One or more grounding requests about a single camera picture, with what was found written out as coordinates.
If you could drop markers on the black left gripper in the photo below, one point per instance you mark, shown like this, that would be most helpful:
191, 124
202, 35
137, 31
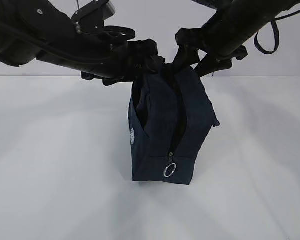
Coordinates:
141, 58

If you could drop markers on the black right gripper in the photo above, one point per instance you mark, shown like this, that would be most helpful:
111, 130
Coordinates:
212, 51

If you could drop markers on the dark navy fabric lunch bag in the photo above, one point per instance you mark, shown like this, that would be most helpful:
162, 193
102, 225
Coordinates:
170, 116

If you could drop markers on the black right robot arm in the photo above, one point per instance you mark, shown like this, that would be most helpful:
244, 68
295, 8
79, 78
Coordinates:
243, 19

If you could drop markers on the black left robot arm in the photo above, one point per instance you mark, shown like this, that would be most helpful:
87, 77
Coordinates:
36, 30

